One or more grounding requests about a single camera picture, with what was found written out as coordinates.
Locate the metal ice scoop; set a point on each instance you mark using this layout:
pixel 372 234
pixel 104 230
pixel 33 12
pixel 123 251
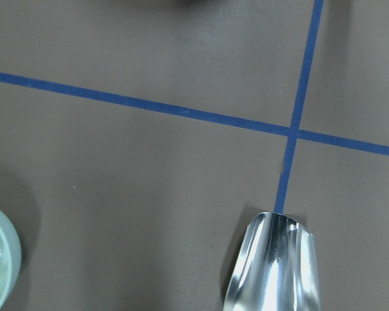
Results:
pixel 276 267

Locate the mint green bowl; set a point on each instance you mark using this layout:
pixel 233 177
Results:
pixel 10 257

